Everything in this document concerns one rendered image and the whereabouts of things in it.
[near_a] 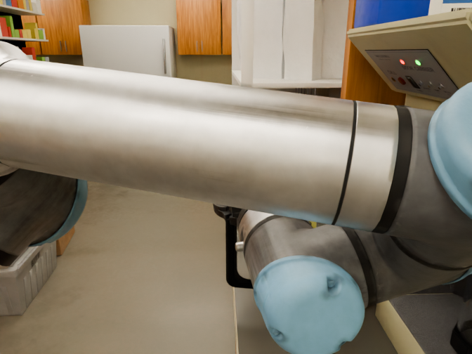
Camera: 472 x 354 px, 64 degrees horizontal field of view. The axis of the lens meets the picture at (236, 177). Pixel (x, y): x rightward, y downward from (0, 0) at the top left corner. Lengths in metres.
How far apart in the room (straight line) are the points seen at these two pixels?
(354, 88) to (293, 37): 0.93
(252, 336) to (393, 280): 0.52
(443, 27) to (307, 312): 0.30
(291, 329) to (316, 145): 0.14
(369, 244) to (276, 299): 0.09
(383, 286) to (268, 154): 0.16
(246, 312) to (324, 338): 0.57
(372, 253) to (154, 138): 0.19
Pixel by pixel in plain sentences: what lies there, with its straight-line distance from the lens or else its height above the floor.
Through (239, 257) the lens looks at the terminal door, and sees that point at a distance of 0.81.
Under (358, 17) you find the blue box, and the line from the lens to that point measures 0.67.
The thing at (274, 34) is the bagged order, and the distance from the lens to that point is 1.73.
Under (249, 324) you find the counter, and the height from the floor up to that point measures 0.94.
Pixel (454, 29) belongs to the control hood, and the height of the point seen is 1.49.
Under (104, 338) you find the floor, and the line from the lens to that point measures 2.33.
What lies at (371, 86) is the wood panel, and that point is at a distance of 0.76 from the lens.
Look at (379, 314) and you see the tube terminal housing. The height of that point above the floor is 0.96.
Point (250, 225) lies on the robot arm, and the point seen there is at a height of 1.31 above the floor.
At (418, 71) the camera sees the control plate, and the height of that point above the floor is 1.45.
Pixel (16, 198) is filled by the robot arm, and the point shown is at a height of 1.35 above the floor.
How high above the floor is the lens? 1.47
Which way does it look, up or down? 18 degrees down
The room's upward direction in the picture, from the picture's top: straight up
